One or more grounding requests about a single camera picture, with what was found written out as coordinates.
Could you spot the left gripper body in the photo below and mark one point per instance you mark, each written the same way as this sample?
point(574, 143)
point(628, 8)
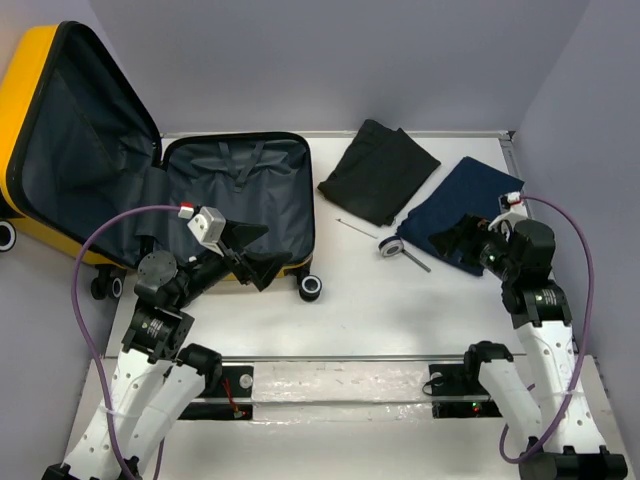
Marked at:
point(233, 262)

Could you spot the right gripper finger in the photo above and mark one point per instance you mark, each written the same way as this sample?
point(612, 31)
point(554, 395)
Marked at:
point(470, 225)
point(450, 243)

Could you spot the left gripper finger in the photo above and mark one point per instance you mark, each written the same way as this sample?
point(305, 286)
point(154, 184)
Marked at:
point(240, 235)
point(263, 268)

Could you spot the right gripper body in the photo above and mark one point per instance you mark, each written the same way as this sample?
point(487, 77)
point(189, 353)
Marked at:
point(489, 248)

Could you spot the navy blue garment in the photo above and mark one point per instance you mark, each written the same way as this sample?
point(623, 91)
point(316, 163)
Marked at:
point(472, 187)

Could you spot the black garment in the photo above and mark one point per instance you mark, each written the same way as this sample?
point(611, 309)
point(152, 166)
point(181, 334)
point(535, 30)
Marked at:
point(379, 172)

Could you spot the yellow hard-shell suitcase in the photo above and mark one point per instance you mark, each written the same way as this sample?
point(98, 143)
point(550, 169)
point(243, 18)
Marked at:
point(78, 147)

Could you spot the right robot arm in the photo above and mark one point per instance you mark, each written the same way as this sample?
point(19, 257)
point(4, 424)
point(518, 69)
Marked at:
point(552, 423)

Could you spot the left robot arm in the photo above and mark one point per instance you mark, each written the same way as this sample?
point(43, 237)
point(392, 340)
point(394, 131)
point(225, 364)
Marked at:
point(158, 374)

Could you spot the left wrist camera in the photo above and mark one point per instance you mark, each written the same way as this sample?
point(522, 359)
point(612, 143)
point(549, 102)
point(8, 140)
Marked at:
point(207, 226)

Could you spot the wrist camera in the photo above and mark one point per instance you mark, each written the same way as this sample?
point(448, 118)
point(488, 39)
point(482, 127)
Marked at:
point(512, 211)
point(207, 226)

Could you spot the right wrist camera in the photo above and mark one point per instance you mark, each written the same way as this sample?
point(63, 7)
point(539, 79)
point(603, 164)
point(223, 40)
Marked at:
point(512, 211)

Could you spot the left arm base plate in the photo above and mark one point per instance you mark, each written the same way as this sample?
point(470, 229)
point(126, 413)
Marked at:
point(230, 399)

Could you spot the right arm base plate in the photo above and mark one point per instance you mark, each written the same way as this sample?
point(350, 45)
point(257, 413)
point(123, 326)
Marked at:
point(453, 396)

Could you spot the silver front rail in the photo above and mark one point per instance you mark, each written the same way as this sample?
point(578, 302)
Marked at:
point(347, 358)

